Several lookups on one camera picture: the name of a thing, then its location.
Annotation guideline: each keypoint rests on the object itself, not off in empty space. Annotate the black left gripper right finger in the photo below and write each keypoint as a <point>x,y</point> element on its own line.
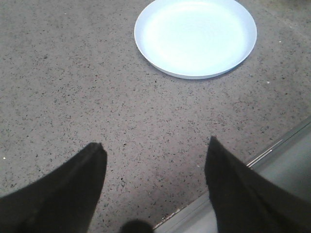
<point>245,202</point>

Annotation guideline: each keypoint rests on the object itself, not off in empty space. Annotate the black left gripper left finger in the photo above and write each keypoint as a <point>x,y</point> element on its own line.
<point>64,201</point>

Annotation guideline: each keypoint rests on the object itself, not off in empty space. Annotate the light blue round plate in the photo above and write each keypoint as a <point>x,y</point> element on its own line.
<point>195,39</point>

